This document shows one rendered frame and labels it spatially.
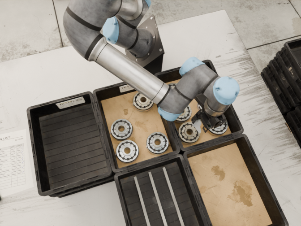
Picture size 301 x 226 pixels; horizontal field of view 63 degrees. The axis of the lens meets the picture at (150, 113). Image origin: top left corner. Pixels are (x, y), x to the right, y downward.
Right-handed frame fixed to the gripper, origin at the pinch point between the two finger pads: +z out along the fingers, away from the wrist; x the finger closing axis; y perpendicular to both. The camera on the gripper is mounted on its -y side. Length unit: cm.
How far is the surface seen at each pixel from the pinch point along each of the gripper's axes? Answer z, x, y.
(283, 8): 97, 175, -100
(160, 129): 14.1, -14.4, -6.8
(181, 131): 11.2, -6.4, -1.4
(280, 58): 49, 93, -31
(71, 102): 8, -49, -34
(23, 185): 27, -85, -11
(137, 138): 14.1, -26.4, -7.1
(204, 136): 14.1, 3.3, 4.4
